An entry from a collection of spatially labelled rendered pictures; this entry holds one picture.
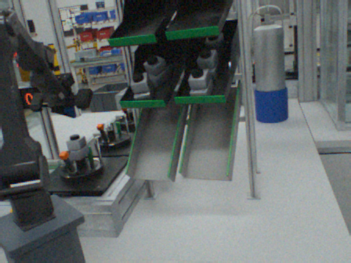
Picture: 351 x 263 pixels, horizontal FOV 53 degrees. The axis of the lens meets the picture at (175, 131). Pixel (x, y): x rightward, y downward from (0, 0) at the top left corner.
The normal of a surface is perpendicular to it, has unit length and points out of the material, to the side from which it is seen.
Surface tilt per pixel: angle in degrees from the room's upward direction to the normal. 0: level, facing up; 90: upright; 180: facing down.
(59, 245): 90
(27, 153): 72
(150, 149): 45
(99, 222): 90
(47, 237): 90
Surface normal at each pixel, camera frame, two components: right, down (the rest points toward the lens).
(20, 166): 0.09, -0.01
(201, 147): -0.36, -0.43
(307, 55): -0.22, 0.33
